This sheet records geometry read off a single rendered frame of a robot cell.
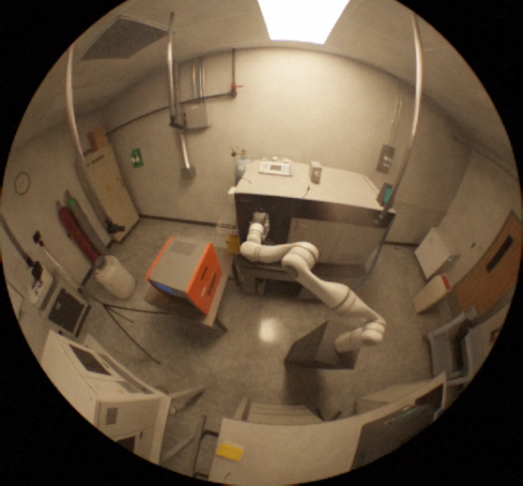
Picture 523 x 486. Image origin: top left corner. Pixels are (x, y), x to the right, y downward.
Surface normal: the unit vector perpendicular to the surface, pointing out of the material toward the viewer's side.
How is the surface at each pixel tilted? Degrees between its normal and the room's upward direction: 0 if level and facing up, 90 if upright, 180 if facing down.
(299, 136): 90
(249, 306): 0
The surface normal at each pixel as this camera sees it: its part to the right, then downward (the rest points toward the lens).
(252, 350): 0.00, -0.76
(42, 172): 0.99, 0.11
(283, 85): -0.15, 0.65
